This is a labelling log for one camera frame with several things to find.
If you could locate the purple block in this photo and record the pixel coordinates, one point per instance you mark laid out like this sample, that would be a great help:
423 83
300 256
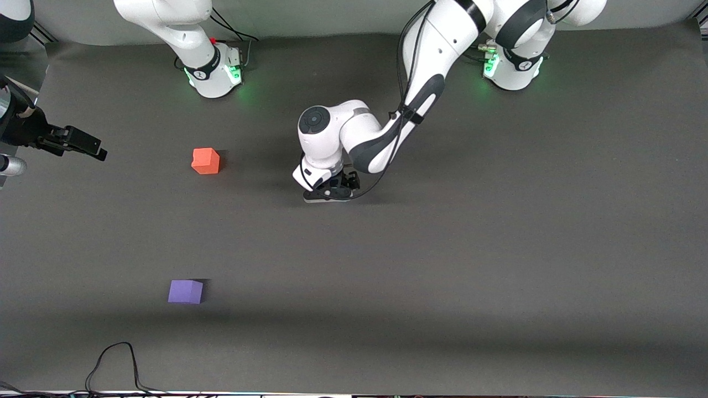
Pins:
185 292

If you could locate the dark grey table mat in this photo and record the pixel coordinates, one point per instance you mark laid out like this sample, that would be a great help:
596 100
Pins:
354 265

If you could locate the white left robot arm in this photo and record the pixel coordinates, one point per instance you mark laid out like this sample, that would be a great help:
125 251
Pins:
442 33

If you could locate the white rod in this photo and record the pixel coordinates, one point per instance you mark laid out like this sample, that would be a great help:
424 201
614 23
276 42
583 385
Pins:
27 88

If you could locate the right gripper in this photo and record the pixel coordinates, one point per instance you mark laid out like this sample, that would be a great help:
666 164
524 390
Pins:
30 131

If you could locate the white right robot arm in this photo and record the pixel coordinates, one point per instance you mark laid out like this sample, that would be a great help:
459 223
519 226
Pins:
166 16

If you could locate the orange block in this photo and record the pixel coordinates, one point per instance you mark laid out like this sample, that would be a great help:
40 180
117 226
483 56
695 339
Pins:
205 161

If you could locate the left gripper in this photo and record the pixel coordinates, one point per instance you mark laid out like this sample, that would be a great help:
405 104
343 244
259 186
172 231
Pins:
349 179

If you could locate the dark aluminium frame rail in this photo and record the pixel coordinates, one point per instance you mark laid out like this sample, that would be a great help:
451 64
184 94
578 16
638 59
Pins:
41 33

